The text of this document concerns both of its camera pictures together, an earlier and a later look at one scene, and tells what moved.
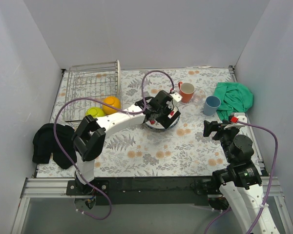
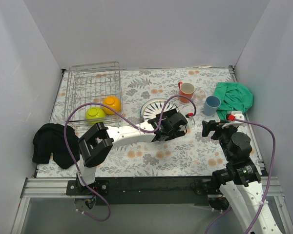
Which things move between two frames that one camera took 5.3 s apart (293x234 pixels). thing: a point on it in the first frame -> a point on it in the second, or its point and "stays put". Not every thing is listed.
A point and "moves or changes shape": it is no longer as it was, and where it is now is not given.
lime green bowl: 95,111 stays put
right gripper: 216,131 stays put
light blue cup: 211,104 stays put
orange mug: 186,90 stays put
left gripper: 166,117 -> 179,124
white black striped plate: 119,79 moves or changes shape
